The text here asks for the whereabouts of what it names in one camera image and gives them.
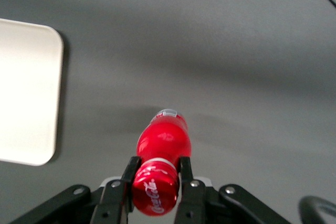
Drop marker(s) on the red coke bottle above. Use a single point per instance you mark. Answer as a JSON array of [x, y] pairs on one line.
[[164, 161]]

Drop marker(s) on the cream rectangular plastic tray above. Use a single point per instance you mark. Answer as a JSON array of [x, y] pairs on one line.
[[26, 93]]

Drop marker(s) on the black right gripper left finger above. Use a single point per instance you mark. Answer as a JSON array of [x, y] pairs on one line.
[[113, 197]]

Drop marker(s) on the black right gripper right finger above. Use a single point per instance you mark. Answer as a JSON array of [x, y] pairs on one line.
[[190, 197]]

